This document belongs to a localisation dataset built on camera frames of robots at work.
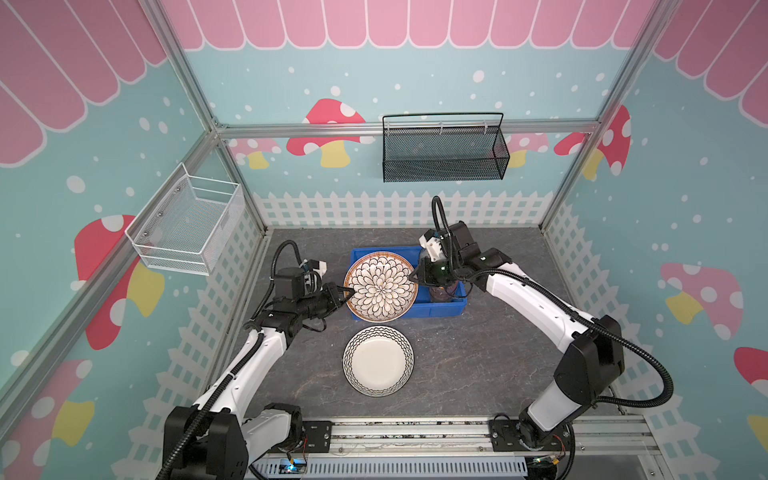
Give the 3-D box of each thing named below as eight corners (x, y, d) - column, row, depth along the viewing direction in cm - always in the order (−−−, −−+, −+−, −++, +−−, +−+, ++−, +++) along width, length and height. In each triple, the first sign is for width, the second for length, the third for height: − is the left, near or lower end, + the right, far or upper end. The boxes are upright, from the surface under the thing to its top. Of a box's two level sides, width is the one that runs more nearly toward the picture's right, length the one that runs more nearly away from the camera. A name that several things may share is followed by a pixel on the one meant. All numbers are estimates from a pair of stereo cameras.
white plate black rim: (340, 397, 82) (339, 394, 80) (347, 330, 94) (346, 325, 92) (415, 397, 82) (415, 394, 80) (412, 330, 94) (412, 325, 92)
